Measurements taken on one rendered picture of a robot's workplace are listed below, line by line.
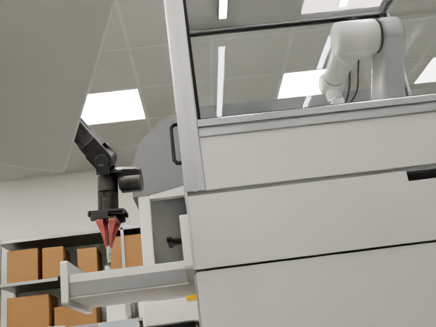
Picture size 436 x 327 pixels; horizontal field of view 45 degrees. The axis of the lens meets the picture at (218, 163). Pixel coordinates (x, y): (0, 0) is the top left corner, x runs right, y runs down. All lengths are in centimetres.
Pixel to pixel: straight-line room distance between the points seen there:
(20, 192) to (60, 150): 554
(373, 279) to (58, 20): 67
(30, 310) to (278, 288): 470
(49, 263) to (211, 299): 461
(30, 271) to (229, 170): 469
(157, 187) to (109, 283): 108
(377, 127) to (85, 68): 58
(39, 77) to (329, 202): 55
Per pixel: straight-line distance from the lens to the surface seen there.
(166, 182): 242
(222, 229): 97
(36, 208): 622
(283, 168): 101
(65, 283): 141
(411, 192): 106
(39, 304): 554
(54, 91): 77
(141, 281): 139
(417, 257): 103
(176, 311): 231
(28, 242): 565
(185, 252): 105
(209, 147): 102
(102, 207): 150
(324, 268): 98
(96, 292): 140
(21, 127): 77
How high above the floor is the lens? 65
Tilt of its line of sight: 20 degrees up
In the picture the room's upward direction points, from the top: 8 degrees counter-clockwise
